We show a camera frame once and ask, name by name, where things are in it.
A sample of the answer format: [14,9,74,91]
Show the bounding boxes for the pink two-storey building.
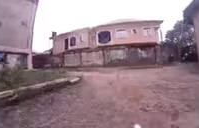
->
[50,18,165,56]

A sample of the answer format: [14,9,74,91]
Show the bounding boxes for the brown dirt road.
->
[0,63,199,128]

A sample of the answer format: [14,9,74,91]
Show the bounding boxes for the dark red gate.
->
[32,54,55,69]

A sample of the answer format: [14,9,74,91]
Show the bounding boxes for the concrete kerb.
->
[0,76,82,103]

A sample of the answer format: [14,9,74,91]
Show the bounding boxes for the patch of grass and weeds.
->
[0,67,70,94]

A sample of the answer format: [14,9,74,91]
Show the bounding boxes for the dark green tree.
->
[164,19,198,63]

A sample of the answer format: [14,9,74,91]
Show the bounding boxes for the grey concrete building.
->
[0,0,40,71]

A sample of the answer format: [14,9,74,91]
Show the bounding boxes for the grey compound wall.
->
[52,44,163,67]

